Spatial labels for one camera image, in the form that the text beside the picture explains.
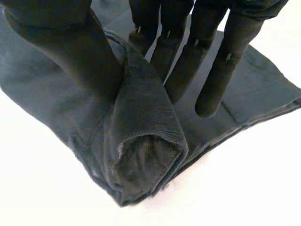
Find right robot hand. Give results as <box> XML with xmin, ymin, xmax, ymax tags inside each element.
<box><xmin>0</xmin><ymin>0</ymin><xmax>289</xmax><ymax>118</ymax></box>

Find dark blue cloth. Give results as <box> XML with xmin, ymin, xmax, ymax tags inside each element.
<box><xmin>0</xmin><ymin>0</ymin><xmax>301</xmax><ymax>208</ymax></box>

